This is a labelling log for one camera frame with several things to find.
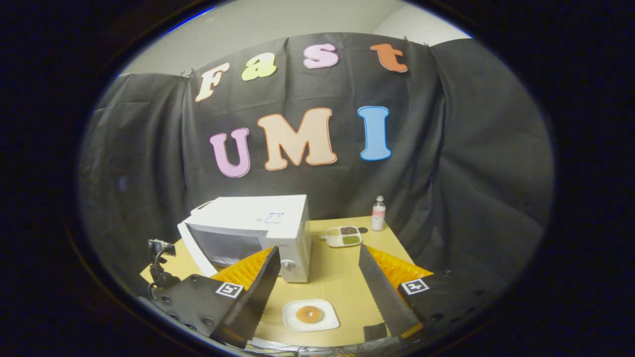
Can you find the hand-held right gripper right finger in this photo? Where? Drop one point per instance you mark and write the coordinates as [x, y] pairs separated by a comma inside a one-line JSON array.
[[384, 297]]

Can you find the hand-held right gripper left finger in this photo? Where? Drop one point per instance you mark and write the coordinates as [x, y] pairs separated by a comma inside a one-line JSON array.
[[258, 297]]

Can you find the brown glazed donut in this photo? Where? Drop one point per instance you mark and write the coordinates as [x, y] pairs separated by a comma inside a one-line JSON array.
[[309, 314]]

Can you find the white microwave oven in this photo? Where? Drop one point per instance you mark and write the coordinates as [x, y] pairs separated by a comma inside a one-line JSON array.
[[248, 213]]

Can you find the small black block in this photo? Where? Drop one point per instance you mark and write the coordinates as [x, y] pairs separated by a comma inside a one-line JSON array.
[[375, 332]]

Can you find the white square plate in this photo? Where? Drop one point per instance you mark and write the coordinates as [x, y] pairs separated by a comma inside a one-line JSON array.
[[327, 322]]

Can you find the white divided bean tray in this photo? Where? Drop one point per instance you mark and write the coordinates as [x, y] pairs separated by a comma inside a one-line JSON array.
[[331, 243]]

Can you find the clear bottle pink label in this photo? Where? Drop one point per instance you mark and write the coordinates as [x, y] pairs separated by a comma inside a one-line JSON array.
[[378, 215]]

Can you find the black backdrop cloth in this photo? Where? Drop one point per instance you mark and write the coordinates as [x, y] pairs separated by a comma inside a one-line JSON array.
[[446, 148]]

